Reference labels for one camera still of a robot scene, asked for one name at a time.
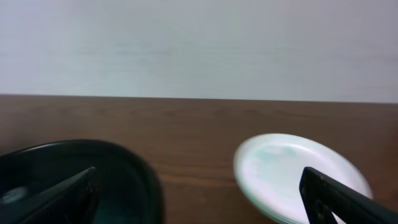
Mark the white plate green stain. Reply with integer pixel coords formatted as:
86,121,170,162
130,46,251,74
233,134,373,223

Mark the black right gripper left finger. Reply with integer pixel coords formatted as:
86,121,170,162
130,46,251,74
1,167,100,224

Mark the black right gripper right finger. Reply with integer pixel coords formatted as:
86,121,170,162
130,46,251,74
299,167,397,224

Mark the black round tray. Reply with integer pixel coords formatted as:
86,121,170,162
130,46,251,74
1,139,165,224

